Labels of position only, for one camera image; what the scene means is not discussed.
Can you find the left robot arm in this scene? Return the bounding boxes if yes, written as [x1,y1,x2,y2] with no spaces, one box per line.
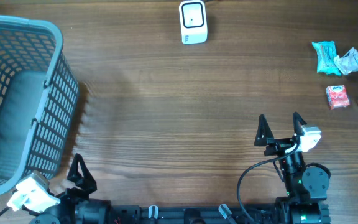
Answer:
[30,154,121,224]

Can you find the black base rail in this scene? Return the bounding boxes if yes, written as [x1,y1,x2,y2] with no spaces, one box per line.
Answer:
[110,203,331,224]

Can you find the teal tissue pack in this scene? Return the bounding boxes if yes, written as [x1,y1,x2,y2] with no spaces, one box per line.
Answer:
[311,41,341,76]

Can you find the grey plastic mesh basket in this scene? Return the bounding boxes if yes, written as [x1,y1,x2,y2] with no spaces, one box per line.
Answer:
[0,16,79,195]

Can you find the white plaster box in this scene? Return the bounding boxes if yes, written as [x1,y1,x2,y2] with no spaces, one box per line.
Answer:
[334,47,358,75]

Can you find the white barcode scanner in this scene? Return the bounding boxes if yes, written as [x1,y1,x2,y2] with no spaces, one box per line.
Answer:
[178,0,208,45]

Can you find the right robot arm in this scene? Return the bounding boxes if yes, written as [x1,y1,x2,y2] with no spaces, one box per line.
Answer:
[254,112,331,224]

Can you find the red orange small packet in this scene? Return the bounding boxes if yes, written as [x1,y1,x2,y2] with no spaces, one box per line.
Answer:
[326,85,350,110]

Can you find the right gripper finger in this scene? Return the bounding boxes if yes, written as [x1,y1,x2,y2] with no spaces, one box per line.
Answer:
[293,112,307,136]
[254,114,274,146]

